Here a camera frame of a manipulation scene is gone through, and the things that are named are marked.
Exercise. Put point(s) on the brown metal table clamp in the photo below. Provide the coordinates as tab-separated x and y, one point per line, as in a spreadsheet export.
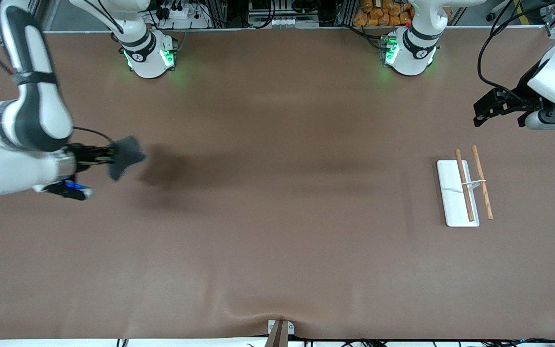
280	332

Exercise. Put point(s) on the white rack with wooden rods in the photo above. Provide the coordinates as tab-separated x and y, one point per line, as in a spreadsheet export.
453	193

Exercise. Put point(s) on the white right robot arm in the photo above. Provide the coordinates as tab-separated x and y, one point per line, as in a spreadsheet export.
17	164

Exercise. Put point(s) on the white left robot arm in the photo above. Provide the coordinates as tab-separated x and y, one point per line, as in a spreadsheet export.
417	53

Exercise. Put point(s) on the dark grey towel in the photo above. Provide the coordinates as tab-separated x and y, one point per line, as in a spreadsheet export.
128	153

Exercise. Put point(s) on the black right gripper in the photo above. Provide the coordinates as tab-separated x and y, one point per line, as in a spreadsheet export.
85	155

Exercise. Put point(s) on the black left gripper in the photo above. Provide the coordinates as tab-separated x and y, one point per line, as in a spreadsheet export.
521	93

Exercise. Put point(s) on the orange snack bags pile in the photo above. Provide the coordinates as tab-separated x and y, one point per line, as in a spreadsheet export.
383	14

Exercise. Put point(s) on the brown table cover mat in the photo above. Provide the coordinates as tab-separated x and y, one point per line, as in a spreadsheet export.
258	217

